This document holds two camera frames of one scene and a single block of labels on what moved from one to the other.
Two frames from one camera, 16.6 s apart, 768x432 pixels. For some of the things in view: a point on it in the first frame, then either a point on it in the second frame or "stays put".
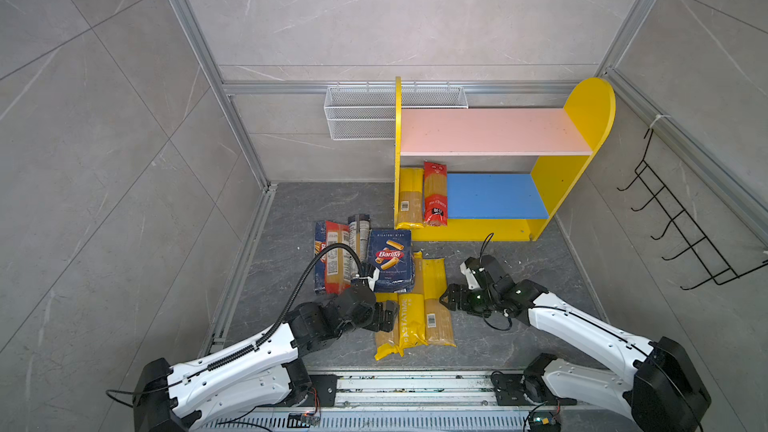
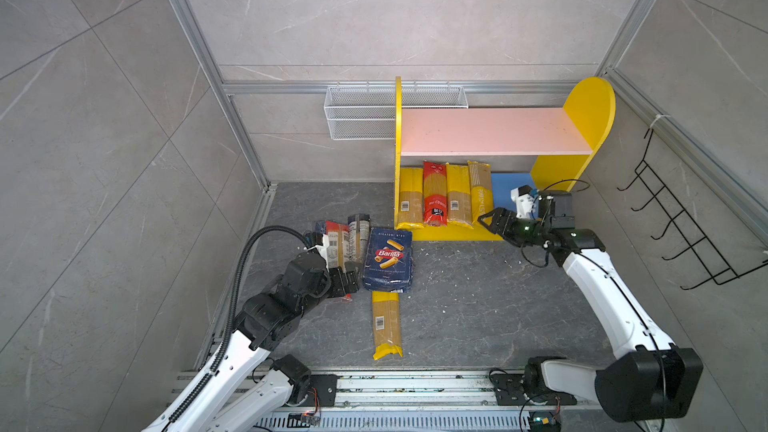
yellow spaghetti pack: (387, 343) stays put
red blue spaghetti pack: (333, 269) stays put
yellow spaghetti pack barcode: (438, 323) → (459, 200)
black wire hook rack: (719, 269) stays put
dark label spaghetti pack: (359, 229) stays put
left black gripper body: (376, 318) → (331, 284)
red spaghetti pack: (435, 205) stays put
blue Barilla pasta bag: (391, 252) stays put
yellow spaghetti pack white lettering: (411, 321) → (481, 189)
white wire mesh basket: (368, 113) stays put
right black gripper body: (476, 301) → (523, 231)
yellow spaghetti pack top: (410, 209) stays put
